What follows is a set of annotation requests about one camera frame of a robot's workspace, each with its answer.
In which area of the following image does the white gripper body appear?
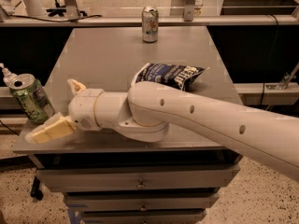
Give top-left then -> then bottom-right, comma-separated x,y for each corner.
68,89 -> 104,131

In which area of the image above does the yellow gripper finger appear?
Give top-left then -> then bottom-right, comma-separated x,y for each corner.
67,78 -> 86,96
25,113 -> 77,144

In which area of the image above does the green 7up can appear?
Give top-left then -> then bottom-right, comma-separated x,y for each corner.
8,74 -> 55,124

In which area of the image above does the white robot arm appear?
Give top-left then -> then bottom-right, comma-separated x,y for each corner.
25,79 -> 299,180

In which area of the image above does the blue chip bag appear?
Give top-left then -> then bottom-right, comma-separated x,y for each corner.
131,63 -> 206,91

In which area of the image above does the silver soda can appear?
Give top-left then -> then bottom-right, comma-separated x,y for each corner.
141,7 -> 159,43

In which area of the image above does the white pump bottle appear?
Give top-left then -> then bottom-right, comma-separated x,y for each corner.
0,63 -> 17,86

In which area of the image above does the black cabinet caster wheel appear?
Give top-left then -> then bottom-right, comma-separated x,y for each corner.
30,176 -> 44,201

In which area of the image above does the grey drawer cabinet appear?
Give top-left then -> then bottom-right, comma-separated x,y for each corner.
12,25 -> 263,224

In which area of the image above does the middle grey drawer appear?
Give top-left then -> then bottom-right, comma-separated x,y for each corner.
64,191 -> 219,212

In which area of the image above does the grey drawer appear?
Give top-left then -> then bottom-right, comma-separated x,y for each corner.
82,209 -> 206,224
36,164 -> 240,192
64,191 -> 219,212

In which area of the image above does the bottom grey drawer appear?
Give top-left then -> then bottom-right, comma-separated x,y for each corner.
82,209 -> 206,224

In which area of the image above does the top grey drawer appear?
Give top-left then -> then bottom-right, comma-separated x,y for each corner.
36,164 -> 240,192

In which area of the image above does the black cable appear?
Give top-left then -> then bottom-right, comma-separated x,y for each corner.
8,13 -> 104,23

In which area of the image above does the grey metal rail shelf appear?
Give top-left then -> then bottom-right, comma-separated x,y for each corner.
0,15 -> 299,27

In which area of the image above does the metal angle bracket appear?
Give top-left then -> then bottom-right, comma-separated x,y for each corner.
266,63 -> 299,90

